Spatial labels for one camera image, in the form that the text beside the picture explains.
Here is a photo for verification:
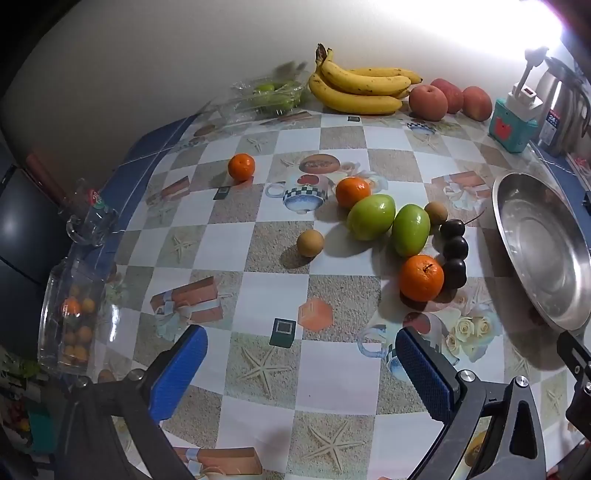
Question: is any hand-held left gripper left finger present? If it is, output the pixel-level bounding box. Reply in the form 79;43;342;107
60;324;209;480

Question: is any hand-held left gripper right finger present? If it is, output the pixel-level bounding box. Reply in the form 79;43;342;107
394;327;561;480

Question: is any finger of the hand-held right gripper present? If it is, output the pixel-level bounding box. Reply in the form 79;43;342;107
556;330;591;437

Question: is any large orange mandarin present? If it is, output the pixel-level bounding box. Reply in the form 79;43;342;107
399;254;445;302

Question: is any stainless steel basin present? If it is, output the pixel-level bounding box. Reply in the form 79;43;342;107
492;172;591;332

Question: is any green jujube fruit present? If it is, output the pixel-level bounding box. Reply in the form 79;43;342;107
392;203;431;258
346;194;397;241

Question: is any dark cherry with stem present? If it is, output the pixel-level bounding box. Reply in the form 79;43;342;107
438;210;485;239

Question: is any brown longan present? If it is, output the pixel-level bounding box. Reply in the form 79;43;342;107
296;229;325;258
424;202;448;226

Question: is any small orange mandarin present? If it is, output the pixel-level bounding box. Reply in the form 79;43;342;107
228;153;256;182

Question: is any printed checkered tablecloth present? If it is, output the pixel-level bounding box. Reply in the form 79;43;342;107
37;111;591;480

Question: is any clear glass jar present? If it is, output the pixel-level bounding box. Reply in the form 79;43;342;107
37;258;116;374

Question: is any colourful printed bag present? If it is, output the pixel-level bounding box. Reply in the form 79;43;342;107
0;346;40;446

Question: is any glass mug with red logo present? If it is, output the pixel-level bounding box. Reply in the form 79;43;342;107
65;178;121;247

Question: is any medium orange mandarin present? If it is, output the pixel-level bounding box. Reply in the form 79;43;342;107
335;176;372;209

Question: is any dark grey cabinet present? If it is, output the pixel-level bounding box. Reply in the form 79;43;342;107
0;129;75;352

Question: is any clear plastic clamshell box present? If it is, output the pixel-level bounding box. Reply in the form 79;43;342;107
203;76;312;130

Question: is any stainless steel kettle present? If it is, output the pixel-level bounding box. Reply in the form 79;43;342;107
531;56;591;158

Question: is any red apple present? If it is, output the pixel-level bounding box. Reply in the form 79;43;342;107
409;84;448;121
430;78;464;114
462;86;493;122

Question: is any yellow banana bunch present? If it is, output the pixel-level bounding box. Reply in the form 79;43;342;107
308;43;423;115

